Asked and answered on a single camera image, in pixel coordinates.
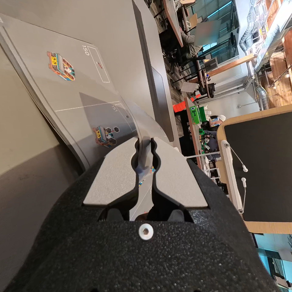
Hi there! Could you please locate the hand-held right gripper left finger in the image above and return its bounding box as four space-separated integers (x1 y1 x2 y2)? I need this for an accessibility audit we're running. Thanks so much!
83 137 140 210

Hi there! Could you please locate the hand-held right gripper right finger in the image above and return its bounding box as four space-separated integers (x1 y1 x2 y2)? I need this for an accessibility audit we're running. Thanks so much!
151 136 209 210

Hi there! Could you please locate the grey building instruction booklet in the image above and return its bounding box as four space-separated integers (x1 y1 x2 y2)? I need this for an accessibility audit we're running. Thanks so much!
0 12 166 220

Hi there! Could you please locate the background office desk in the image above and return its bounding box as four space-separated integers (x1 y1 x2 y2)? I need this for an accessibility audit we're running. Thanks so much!
184 97 206 169
162 0 184 47

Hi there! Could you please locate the grey desk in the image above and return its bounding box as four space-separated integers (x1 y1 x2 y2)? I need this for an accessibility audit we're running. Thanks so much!
0 0 183 292

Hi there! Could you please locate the green toy box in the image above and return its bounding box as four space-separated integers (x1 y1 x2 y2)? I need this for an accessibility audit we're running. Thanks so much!
189 105 207 125

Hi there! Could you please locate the wooden framed black screen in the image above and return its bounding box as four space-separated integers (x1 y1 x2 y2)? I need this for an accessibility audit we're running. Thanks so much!
216 109 292 234

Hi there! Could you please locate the thin white tether cable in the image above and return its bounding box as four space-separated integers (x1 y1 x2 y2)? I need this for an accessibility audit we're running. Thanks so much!
228 146 249 212

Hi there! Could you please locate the silver ventilation duct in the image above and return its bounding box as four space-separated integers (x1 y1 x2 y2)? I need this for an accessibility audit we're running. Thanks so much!
239 23 269 110

